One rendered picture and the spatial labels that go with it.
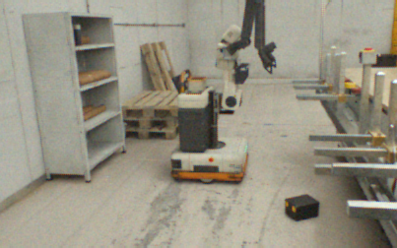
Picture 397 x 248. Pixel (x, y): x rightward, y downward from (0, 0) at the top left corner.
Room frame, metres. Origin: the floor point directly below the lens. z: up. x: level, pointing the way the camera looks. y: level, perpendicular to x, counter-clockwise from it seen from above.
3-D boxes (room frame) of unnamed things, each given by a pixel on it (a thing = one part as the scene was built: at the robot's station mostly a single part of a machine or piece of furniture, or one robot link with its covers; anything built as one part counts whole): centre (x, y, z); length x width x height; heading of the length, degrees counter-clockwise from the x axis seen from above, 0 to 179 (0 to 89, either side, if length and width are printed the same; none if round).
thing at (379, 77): (1.71, -0.87, 0.90); 0.04 x 0.04 x 0.48; 78
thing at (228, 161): (3.37, -0.13, 0.16); 0.67 x 0.64 x 0.25; 78
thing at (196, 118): (3.39, -0.04, 0.59); 0.55 x 0.34 x 0.83; 168
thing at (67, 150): (3.70, 1.16, 0.78); 0.90 x 0.45 x 1.55; 168
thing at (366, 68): (1.97, -0.92, 0.93); 0.05 x 0.05 x 0.45; 78
